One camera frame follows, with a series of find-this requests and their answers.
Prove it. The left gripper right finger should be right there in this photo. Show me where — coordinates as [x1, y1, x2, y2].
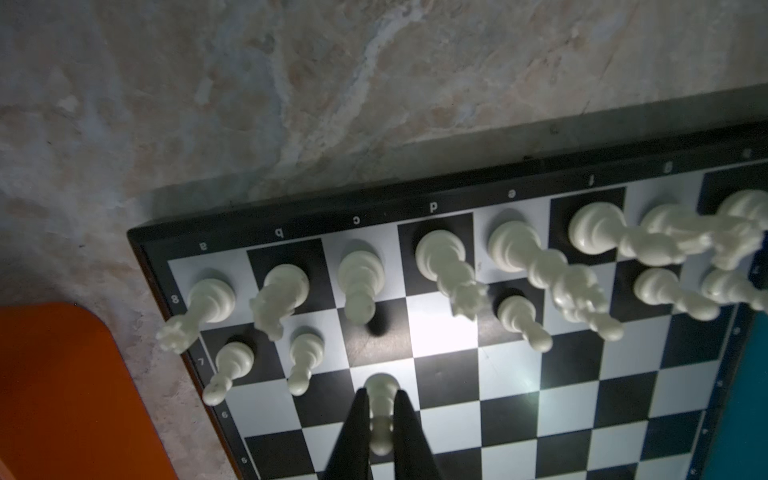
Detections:
[393, 390, 442, 480]

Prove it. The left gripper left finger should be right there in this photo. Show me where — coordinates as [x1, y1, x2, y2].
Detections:
[322, 388, 371, 480]

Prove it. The white pawn far left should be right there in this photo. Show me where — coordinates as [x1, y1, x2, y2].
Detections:
[202, 342, 255, 406]

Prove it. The white back row piece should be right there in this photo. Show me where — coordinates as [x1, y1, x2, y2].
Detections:
[155, 278, 236, 354]

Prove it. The black white chessboard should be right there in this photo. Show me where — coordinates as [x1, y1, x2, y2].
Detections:
[127, 120, 767, 479]

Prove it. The orange plastic bin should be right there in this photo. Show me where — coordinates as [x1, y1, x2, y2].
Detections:
[1, 303, 176, 479]

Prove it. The blue plastic bin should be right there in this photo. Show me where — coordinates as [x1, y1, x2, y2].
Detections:
[702, 314, 767, 480]

